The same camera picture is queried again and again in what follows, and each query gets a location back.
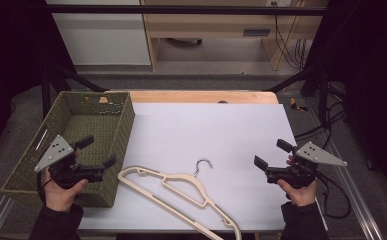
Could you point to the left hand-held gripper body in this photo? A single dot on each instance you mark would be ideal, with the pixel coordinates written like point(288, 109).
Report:
point(56, 151)

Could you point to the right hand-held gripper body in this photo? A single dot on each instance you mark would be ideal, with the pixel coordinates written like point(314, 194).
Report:
point(317, 155)

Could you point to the green woven basket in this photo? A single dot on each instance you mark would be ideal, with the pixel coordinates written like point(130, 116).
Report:
point(94, 130)

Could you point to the person's right hand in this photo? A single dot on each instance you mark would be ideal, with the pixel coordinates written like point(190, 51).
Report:
point(301, 196)

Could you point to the person's left hand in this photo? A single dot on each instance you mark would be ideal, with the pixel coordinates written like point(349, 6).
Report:
point(61, 198)

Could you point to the yellow and black tool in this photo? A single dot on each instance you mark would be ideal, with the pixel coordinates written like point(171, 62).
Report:
point(294, 105)

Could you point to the white table sheet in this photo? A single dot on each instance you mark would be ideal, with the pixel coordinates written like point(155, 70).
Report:
point(197, 133)

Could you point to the black curtain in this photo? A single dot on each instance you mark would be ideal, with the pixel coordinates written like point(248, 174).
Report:
point(11, 43)
point(371, 66)

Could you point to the white cabinet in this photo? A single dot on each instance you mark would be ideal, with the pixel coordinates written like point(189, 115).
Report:
point(104, 40)

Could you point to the wooden desk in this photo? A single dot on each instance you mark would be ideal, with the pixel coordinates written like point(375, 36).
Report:
point(207, 25)

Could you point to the black metal frame stand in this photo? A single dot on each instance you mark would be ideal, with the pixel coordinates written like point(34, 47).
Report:
point(322, 93)
point(46, 90)

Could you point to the black horizontal frame bar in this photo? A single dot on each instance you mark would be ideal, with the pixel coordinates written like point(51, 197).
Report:
point(181, 10)

